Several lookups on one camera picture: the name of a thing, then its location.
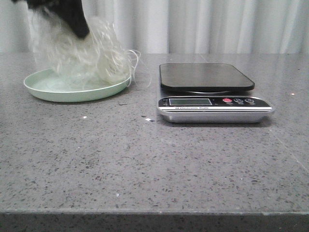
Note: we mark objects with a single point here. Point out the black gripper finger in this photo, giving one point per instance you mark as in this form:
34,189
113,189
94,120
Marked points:
70,11

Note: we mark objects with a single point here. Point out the white translucent vermicelli bundle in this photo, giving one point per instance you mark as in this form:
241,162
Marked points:
99,58

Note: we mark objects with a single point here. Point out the white pleated curtain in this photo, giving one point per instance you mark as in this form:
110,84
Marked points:
181,26

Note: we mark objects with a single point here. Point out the light green plate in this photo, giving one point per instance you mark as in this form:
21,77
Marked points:
49,86

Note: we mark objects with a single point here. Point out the silver digital kitchen scale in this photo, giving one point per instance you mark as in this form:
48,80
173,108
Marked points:
208,93

